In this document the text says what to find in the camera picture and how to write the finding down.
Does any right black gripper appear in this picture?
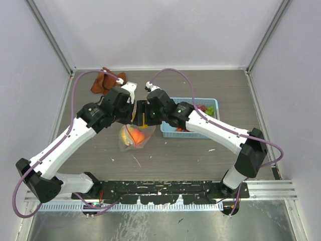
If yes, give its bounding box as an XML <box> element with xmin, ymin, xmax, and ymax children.
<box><xmin>133</xmin><ymin>100</ymin><xmax>166</xmax><ymax>127</ymax></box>

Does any yellow apple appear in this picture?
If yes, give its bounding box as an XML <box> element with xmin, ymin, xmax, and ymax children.
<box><xmin>119</xmin><ymin>129</ymin><xmax>133</xmax><ymax>146</ymax></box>

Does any orange pink peach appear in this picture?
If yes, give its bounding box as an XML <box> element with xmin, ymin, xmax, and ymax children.
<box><xmin>128</xmin><ymin>127</ymin><xmax>145</xmax><ymax>144</ymax></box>

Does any clear zip top bag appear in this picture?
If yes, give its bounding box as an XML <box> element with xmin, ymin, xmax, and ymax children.
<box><xmin>118</xmin><ymin>105</ymin><xmax>156</xmax><ymax>152</ymax></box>

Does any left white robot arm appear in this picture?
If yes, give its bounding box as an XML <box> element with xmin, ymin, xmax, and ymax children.
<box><xmin>16</xmin><ymin>82</ymin><xmax>136</xmax><ymax>203</ymax></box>

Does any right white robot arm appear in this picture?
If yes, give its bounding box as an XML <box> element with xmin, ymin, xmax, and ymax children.
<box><xmin>133</xmin><ymin>89</ymin><xmax>267</xmax><ymax>198</ymax></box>

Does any brown cloth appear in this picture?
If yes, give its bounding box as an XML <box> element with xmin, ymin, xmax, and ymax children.
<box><xmin>91</xmin><ymin>67</ymin><xmax>127</xmax><ymax>95</ymax></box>

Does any light blue plastic basket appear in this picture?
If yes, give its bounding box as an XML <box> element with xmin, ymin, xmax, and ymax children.
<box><xmin>160</xmin><ymin>97</ymin><xmax>220</xmax><ymax>139</ymax></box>

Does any red strawberry bunch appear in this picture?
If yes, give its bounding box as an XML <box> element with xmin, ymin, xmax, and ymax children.
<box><xmin>175</xmin><ymin>128</ymin><xmax>190</xmax><ymax>132</ymax></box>

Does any purple grape bunch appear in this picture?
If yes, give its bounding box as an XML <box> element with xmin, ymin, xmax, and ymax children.
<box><xmin>197</xmin><ymin>105</ymin><xmax>207</xmax><ymax>112</ymax></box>

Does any green grape bunch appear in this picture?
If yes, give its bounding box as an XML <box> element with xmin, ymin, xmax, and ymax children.
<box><xmin>205</xmin><ymin>106</ymin><xmax>216</xmax><ymax>117</ymax></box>

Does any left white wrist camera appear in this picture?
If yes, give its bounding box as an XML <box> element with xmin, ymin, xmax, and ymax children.
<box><xmin>116</xmin><ymin>78</ymin><xmax>137</xmax><ymax>104</ymax></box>

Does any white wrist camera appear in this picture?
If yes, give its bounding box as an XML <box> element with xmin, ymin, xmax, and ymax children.
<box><xmin>116</xmin><ymin>78</ymin><xmax>137</xmax><ymax>104</ymax></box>
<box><xmin>145</xmin><ymin>82</ymin><xmax>162</xmax><ymax>95</ymax></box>

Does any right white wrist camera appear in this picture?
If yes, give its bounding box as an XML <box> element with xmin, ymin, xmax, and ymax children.
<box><xmin>145</xmin><ymin>82</ymin><xmax>162</xmax><ymax>95</ymax></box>

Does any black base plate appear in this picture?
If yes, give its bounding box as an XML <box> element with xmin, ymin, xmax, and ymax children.
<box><xmin>80</xmin><ymin>181</ymin><xmax>237</xmax><ymax>205</ymax></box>

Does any white slotted cable duct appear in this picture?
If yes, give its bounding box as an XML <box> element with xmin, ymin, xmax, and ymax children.
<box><xmin>39</xmin><ymin>201</ymin><xmax>223</xmax><ymax>212</ymax></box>

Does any aluminium frame post left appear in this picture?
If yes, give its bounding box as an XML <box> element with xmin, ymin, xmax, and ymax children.
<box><xmin>25</xmin><ymin>1</ymin><xmax>76</xmax><ymax>74</ymax></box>

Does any aluminium frame post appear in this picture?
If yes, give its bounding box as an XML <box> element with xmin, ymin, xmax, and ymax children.
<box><xmin>246</xmin><ymin>0</ymin><xmax>292</xmax><ymax>74</ymax></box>
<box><xmin>25</xmin><ymin>1</ymin><xmax>76</xmax><ymax>74</ymax></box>

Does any aluminium frame post right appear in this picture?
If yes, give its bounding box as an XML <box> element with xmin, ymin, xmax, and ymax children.
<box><xmin>246</xmin><ymin>0</ymin><xmax>292</xmax><ymax>74</ymax></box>

